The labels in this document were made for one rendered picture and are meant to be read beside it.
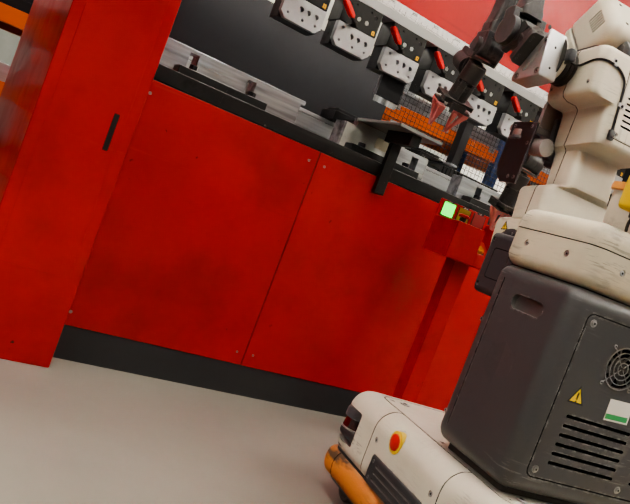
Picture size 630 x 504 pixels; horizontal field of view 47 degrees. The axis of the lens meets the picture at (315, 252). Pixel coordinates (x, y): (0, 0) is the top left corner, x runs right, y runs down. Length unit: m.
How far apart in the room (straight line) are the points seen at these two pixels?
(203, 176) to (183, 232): 0.18
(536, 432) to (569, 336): 0.18
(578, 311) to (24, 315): 1.36
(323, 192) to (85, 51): 0.86
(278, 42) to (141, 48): 1.06
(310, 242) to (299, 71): 0.89
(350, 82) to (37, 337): 1.70
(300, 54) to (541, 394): 1.96
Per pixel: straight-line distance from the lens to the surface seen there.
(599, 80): 1.80
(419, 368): 2.44
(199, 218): 2.19
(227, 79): 2.30
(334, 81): 3.08
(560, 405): 1.42
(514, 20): 1.92
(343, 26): 2.47
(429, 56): 2.70
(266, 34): 2.94
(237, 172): 2.21
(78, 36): 1.96
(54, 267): 2.01
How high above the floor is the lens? 0.64
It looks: 3 degrees down
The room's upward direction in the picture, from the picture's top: 21 degrees clockwise
